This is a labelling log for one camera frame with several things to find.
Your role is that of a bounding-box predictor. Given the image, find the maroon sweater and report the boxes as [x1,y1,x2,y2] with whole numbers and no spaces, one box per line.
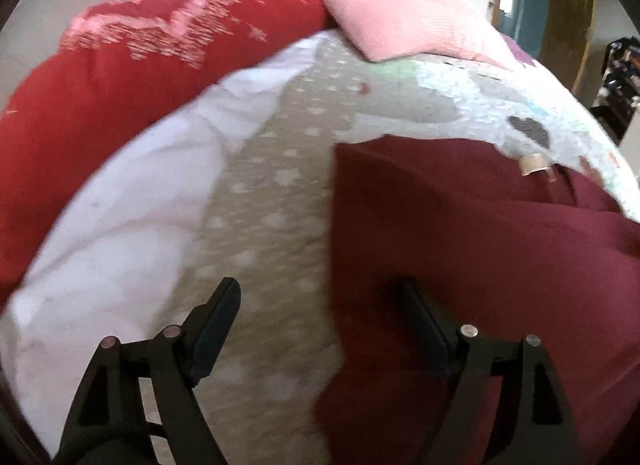
[316,136,639,464]

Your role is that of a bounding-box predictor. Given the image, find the tan clothing tag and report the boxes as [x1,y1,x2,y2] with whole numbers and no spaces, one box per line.
[518,153,555,182]

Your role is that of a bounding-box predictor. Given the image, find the white bed sheet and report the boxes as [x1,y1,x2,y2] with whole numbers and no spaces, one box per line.
[1,35,321,453]

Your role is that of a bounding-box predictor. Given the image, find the heart patterned quilt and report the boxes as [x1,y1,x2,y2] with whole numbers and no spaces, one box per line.
[164,30,639,464]

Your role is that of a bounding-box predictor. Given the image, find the cluttered shoe rack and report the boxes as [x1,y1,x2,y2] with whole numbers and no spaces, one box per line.
[589,37,640,145]

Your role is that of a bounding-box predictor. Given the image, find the red embroidered pillow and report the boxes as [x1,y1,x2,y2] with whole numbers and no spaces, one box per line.
[1,0,333,297]

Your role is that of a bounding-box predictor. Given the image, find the purple cloth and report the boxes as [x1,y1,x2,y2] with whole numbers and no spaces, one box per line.
[501,34,535,66]

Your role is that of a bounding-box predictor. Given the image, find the round beige headboard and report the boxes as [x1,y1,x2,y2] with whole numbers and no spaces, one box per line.
[1,0,107,104]

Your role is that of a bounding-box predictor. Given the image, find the wooden door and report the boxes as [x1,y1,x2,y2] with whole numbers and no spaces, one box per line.
[489,0,596,93]

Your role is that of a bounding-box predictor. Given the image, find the pink pillow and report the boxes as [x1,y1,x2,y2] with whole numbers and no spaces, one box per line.
[323,0,516,68]

